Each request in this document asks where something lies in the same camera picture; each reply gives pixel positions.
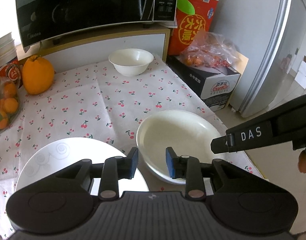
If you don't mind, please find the white deep plate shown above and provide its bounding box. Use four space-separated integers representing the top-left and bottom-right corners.
15 137 150 197

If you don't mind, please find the bag of small oranges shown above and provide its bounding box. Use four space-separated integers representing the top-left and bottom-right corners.
180 29 239 68

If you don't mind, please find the white gold trimmed cabinet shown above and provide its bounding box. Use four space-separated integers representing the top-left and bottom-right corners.
16 23 170 73

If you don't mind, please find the red gift box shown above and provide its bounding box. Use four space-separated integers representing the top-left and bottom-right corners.
168 0 219 55

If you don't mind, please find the cherry print tablecloth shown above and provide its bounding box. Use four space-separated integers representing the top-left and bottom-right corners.
0 55 263 239

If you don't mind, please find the large orange on table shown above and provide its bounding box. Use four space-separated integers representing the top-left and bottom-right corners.
22 55 55 95

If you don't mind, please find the black white cardboard box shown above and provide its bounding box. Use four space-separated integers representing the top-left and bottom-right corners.
166 53 249 111

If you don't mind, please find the stack of paper cups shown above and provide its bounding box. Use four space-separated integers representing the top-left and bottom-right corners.
0 31 23 88

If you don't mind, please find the black microwave oven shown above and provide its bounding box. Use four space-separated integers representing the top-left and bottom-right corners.
16 0 177 51

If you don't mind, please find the cream bowl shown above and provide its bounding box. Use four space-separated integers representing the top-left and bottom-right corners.
136 110 228 185
109 48 154 77

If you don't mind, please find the glass jar of tangerines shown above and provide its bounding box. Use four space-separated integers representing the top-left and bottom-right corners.
0 76 20 132

